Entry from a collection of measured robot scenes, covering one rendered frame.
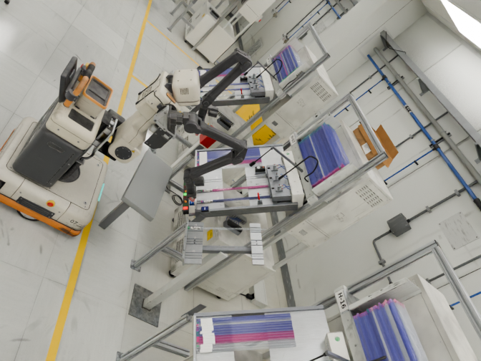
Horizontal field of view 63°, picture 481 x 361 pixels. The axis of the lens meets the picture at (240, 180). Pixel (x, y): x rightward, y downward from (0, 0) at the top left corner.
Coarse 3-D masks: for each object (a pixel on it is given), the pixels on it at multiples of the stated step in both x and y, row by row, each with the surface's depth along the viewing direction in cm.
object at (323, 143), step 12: (312, 132) 296; (324, 132) 285; (300, 144) 299; (312, 144) 288; (324, 144) 278; (336, 144) 273; (324, 156) 272; (336, 156) 263; (312, 168) 274; (324, 168) 265; (336, 168) 257; (312, 180) 268
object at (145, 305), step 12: (204, 264) 252; (180, 276) 264; (192, 276) 259; (144, 288) 290; (168, 288) 267; (180, 288) 267; (132, 300) 276; (144, 300) 283; (156, 300) 275; (132, 312) 270; (144, 312) 277; (156, 312) 285; (156, 324) 279
